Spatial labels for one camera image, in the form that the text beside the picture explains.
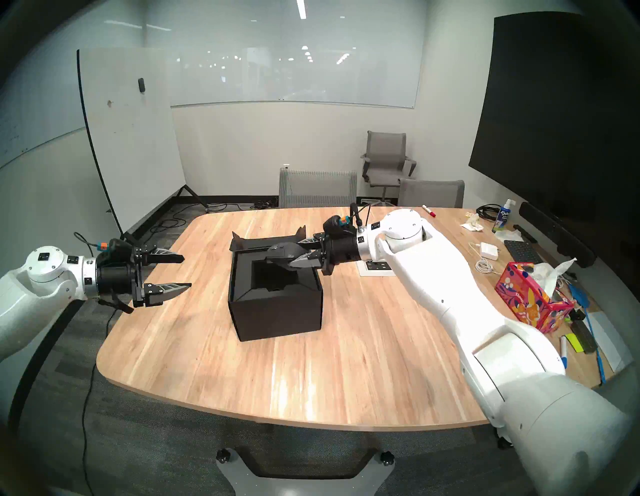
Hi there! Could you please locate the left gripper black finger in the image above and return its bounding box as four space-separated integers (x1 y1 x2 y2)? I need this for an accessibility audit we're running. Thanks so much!
144 282 192 308
141 245 185 265

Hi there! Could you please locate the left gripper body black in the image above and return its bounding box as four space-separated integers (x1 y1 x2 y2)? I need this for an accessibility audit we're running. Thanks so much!
95 247 146 308

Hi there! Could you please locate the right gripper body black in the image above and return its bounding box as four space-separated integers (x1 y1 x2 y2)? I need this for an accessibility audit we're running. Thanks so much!
320 235 362 277

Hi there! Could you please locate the black Logitech computer mouse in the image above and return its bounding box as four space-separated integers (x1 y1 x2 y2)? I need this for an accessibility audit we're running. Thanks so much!
265 241 303 273

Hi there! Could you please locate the black cardboard box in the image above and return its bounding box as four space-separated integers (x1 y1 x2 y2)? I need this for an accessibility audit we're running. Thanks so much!
228 226 323 342

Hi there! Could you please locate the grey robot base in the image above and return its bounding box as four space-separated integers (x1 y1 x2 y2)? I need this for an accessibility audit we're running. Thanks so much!
216 447 396 496

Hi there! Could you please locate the colourful Kleenex tissue box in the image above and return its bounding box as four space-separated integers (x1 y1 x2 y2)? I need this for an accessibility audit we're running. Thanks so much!
494 261 575 336

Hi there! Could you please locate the silver table power outlet panel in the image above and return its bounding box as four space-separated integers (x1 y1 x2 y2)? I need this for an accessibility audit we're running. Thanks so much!
357 260 397 277

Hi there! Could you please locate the grey ribbed mesh chair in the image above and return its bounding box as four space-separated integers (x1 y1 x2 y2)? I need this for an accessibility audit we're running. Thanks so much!
278 168 358 209

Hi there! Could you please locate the grey office chair with armrests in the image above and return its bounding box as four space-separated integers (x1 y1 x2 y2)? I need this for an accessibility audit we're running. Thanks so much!
361 131 417 207

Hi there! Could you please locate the grey plain mesh chair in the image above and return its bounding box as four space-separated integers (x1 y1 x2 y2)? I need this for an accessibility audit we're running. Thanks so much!
397 178 466 209

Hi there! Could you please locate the mobile whiteboard on black stand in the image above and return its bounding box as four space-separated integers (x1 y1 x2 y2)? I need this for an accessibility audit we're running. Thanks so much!
76 47 208 251

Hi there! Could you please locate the Expo cleaner spray bottle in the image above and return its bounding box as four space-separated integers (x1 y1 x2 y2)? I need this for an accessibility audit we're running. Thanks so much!
492 198 517 234

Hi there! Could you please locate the black keyboard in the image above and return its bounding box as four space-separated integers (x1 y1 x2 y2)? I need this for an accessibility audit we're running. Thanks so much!
503 240 543 266

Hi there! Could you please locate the white tissue sheet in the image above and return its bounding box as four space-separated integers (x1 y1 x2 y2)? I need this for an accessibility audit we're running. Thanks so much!
532 257 577 298

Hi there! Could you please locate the black video bar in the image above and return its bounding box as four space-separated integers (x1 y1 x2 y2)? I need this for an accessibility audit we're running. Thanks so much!
518 201 597 268

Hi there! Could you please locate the blue flat packet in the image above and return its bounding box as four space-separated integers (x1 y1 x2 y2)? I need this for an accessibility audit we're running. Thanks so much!
565 282 591 308

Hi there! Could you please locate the black whiteboard eraser block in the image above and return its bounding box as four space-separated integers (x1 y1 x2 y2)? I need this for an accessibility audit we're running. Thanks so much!
570 319 598 354

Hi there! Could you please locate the white paper sheet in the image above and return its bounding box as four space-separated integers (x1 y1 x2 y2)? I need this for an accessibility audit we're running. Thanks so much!
585 310 633 373

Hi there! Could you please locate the black floor cable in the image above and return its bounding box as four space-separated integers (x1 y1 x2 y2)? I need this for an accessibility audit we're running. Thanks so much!
150 202 241 233

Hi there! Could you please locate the right wrist camera cable black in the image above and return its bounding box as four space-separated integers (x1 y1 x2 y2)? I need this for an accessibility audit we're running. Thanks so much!
349 202 373 233

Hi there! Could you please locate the white coiled charger cable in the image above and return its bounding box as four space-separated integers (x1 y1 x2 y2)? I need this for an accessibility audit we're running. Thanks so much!
468 242 496 274

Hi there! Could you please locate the wide glass wall whiteboard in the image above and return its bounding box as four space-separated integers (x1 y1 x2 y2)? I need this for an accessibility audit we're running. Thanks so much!
165 47 418 110

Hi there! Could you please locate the glass wall whiteboard with scribbles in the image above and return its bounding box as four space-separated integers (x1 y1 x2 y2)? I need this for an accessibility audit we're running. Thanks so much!
0 30 146 171

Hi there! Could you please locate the large black wall television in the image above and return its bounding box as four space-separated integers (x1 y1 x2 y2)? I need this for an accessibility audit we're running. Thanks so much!
468 12 640 241

